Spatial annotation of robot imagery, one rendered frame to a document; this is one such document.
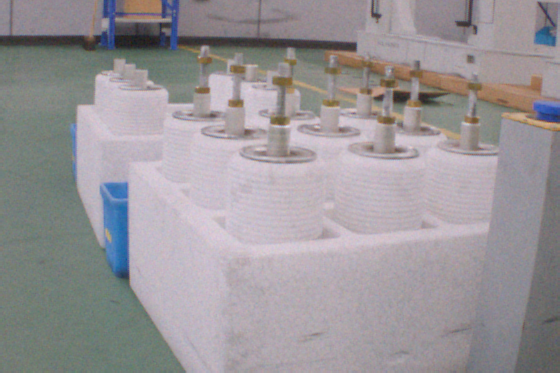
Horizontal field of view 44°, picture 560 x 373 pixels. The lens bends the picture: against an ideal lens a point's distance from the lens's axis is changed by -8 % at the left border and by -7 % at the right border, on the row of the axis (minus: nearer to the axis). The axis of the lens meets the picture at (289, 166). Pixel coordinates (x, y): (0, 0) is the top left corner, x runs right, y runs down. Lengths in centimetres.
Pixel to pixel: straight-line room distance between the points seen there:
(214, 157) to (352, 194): 15
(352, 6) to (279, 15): 80
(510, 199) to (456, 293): 16
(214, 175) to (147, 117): 42
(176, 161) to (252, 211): 24
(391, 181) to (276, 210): 12
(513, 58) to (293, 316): 354
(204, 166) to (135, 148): 38
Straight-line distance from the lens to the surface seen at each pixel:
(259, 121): 95
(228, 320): 66
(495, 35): 406
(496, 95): 377
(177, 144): 90
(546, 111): 66
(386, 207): 74
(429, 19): 802
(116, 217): 105
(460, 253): 77
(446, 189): 81
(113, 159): 116
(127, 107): 119
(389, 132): 76
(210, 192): 80
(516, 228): 67
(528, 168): 65
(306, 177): 68
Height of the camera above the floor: 39
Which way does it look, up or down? 12 degrees down
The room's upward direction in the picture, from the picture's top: 3 degrees clockwise
